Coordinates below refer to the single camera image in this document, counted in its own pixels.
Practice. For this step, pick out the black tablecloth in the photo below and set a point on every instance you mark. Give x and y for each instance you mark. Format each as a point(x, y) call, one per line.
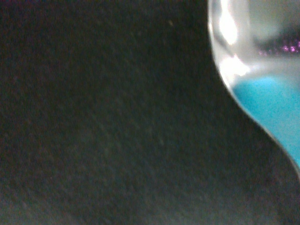
point(112, 113)

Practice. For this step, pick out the silver spoon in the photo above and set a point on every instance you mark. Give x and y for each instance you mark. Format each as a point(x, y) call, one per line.
point(256, 48)

